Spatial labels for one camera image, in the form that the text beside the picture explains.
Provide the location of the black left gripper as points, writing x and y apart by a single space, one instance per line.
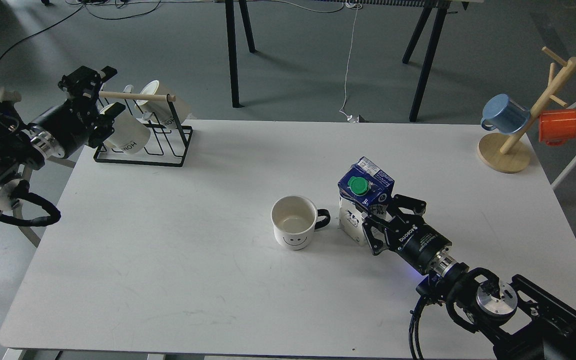
63 129

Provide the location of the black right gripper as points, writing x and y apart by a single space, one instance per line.
399 227

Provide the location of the blue white milk carton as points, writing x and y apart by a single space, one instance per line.
365 188

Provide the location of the white smiley mug black handle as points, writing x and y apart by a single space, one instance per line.
295 219

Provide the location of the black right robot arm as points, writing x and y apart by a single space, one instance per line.
520 319

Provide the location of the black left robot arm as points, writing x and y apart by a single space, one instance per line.
18 205

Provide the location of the white mug front on rack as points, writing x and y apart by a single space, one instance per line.
129 135

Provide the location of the white mug on rack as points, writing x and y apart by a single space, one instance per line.
161 109
129 135

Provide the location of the white mug rear on rack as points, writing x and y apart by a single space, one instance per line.
161 109

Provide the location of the wooden mug tree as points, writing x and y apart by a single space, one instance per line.
506 153

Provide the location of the blue mug on tree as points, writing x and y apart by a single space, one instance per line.
504 114

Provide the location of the orange mug on tree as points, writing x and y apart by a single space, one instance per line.
556 127

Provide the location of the black table legs right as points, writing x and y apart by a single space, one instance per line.
442 7

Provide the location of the black wire mug rack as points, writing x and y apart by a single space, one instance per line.
166 147

